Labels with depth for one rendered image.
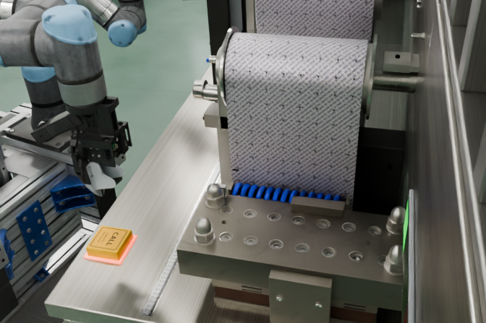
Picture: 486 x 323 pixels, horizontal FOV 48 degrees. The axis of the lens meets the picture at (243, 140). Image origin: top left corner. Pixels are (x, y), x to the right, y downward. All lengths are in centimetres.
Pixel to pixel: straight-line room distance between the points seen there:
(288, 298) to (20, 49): 58
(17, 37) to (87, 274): 47
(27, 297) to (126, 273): 103
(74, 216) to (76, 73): 105
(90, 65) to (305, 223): 45
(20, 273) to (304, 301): 107
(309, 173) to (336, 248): 16
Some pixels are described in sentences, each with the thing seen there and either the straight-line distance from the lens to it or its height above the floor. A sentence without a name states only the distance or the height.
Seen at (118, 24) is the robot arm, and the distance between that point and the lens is 156.
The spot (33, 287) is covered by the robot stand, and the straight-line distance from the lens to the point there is 212.
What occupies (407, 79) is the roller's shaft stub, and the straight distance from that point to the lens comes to 96.
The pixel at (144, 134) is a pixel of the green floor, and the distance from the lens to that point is 324.
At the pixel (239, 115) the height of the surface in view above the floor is 119.
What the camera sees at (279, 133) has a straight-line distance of 98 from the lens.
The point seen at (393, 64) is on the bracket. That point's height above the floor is 129.
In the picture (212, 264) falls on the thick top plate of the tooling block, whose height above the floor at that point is 101.
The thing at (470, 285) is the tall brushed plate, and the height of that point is 144.
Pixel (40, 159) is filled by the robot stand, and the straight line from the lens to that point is 182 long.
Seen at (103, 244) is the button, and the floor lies 92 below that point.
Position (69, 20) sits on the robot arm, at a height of 140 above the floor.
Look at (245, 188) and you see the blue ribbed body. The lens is 104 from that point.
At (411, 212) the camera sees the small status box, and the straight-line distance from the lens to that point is 73.
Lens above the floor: 168
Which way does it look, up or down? 33 degrees down
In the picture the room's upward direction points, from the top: 3 degrees counter-clockwise
